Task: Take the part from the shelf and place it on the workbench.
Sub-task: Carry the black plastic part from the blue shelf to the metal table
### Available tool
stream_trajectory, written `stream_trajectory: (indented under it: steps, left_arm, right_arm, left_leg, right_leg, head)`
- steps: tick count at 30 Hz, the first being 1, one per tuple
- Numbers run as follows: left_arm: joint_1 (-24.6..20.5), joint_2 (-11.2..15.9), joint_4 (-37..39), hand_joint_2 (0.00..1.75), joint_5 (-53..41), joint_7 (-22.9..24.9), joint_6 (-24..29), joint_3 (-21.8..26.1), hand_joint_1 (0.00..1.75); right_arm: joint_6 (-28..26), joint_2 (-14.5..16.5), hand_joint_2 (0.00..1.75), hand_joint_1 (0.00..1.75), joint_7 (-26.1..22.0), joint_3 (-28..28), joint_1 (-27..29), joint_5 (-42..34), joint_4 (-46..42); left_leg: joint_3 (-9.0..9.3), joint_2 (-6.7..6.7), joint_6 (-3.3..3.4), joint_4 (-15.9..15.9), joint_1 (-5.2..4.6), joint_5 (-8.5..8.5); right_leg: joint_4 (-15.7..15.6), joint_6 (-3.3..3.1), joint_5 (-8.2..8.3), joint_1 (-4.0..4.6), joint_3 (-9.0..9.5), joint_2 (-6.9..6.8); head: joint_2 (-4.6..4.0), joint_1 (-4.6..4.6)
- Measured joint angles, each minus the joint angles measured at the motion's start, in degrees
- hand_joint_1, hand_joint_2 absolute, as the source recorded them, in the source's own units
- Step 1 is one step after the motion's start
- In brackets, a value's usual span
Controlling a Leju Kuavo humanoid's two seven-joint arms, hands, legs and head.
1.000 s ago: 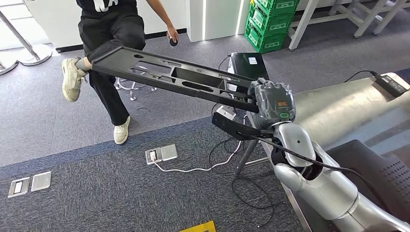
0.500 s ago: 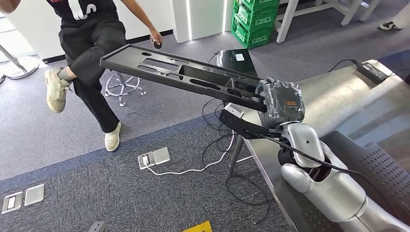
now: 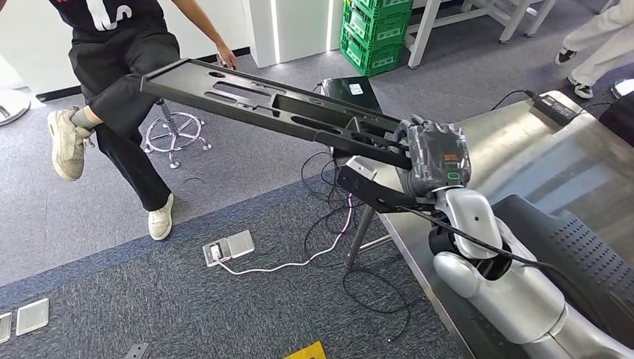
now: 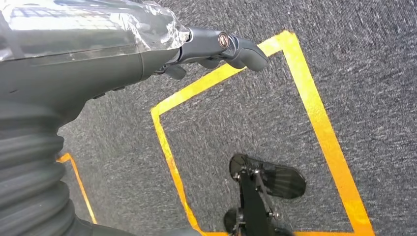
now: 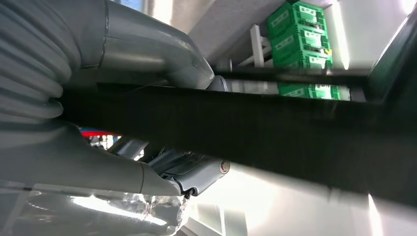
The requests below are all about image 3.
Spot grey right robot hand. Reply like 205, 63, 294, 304
391, 114, 473, 198

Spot person's left hand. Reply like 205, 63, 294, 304
216, 43, 238, 70

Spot long black plastic part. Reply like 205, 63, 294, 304
139, 58, 416, 171

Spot steel workbench leg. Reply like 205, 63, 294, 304
342, 204, 393, 269

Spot chrome swivel stool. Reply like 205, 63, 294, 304
142, 97, 213, 171

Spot person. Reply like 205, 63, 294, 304
553, 0, 634, 101
0, 0, 238, 243

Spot glossy black equipment box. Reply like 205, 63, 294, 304
316, 75, 386, 161

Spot green plastic crate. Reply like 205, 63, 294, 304
352, 0, 415, 19
342, 2, 413, 53
339, 29, 406, 79

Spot black power adapter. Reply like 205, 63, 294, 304
531, 93, 580, 128

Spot large black engine cover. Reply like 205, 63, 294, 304
487, 193, 634, 349

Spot steel floor socket box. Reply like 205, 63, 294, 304
0, 297, 51, 346
202, 228, 257, 269

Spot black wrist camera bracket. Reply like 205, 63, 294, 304
336, 165, 440, 215

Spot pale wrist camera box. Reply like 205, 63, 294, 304
344, 155, 379, 181

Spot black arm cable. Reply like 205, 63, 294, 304
395, 204, 612, 338

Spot black adapter cable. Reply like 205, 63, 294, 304
489, 88, 538, 113

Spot black floor cables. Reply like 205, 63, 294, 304
298, 150, 413, 344

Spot white power cable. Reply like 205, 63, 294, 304
214, 191, 356, 277

